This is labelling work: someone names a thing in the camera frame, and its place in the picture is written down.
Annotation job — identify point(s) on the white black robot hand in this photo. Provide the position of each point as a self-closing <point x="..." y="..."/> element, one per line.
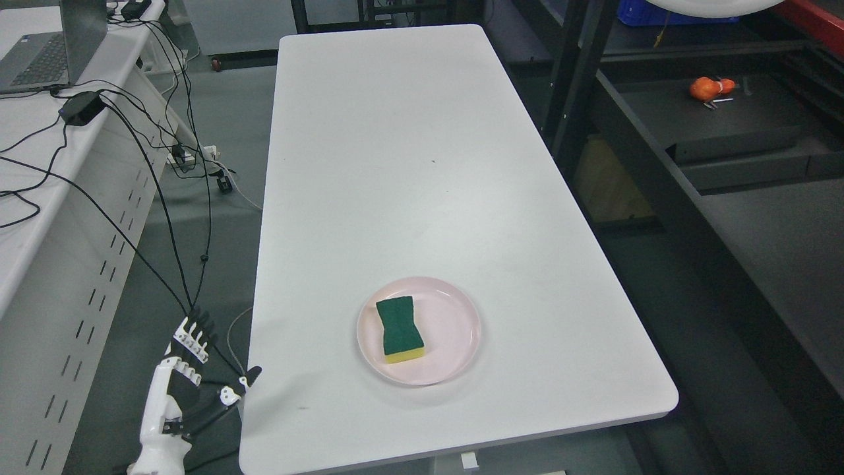
<point x="172" y="416"/>

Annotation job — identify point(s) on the green yellow sponge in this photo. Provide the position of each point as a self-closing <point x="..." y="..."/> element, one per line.
<point x="401" y="338"/>

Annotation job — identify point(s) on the black metal shelf rack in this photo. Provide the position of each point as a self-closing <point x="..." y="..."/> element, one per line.
<point x="738" y="276"/>

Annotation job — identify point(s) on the orange toy on shelf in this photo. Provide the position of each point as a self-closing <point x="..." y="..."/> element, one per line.
<point x="705" y="89"/>

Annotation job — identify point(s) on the white power strip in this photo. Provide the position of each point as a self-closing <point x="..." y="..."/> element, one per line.
<point x="185" y="159"/>

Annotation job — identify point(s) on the white side desk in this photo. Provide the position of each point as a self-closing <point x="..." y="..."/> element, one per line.
<point x="67" y="245"/>

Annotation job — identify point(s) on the pink round plate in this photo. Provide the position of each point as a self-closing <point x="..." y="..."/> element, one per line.
<point x="447" y="321"/>

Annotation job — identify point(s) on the black power adapter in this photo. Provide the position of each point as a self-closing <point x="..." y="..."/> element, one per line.
<point x="80" y="109"/>

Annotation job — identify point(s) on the grey laptop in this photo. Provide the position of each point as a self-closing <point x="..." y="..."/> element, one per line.
<point x="44" y="60"/>

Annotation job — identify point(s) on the blue plastic crate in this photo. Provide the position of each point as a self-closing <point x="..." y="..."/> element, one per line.
<point x="642" y="13"/>

